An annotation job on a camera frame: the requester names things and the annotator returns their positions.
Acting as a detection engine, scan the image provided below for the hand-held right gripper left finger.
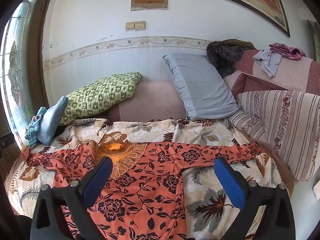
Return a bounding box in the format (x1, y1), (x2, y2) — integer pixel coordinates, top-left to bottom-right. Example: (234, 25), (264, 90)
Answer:
(30, 156), (113, 240)

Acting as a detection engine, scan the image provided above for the striped floral cushion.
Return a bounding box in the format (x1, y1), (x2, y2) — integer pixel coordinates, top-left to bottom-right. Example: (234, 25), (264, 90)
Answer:
(228, 90), (320, 182)

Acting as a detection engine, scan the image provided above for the striped teal cloth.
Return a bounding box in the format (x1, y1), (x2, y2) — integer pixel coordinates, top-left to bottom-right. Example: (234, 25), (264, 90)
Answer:
(25, 107), (47, 147)

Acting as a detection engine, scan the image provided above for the light blue folded cloth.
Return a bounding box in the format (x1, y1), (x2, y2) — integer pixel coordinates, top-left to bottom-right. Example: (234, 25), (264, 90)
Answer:
(37, 96), (69, 146)

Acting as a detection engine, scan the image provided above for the leaf print blanket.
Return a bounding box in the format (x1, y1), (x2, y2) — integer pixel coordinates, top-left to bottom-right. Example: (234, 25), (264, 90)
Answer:
(4, 118), (290, 240)

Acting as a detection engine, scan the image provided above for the grey crumpled garment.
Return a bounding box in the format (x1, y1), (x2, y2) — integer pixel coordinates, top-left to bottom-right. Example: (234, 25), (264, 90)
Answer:
(252, 49), (284, 78)

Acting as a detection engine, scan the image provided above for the grey blue pillow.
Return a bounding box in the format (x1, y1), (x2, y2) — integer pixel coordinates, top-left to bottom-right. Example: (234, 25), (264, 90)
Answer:
(162, 53), (241, 121)

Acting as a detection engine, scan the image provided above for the magenta crumpled garment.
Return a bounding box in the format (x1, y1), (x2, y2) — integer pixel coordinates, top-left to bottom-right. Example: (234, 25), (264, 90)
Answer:
(269, 43), (306, 60)

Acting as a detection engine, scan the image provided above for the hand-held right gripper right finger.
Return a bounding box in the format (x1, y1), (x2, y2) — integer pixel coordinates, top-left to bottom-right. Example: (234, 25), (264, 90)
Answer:
(213, 157), (296, 240)

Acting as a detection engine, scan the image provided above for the orange floral blouse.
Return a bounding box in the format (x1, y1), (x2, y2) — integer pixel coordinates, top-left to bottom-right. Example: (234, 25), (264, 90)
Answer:
(22, 140), (266, 240)

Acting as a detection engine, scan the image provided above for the green patterned pillow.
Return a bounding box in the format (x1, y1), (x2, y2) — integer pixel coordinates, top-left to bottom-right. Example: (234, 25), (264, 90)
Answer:
(59, 72), (142, 126)

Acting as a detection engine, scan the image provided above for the stained glass door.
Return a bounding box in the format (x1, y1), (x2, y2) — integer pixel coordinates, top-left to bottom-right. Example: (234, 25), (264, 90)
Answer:
(0, 0), (46, 150)

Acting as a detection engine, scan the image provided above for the pink quilted sofa cover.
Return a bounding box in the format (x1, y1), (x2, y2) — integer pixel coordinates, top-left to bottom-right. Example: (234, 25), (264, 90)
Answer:
(108, 39), (320, 122)

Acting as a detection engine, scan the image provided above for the dark fur garment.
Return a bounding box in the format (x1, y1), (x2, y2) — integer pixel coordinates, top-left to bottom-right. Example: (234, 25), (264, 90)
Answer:
(206, 40), (244, 77)

